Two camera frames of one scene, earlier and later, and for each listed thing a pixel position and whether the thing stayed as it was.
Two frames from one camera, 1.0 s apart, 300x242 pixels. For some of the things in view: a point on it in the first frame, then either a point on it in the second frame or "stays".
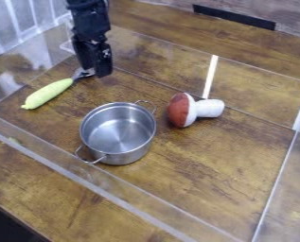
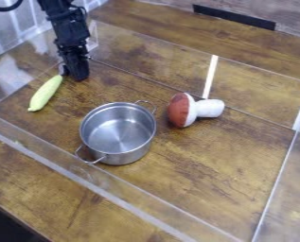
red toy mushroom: x=185 y=109 stays
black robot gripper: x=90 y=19 → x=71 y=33
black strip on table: x=234 y=17 stays
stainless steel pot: x=117 y=131 stays
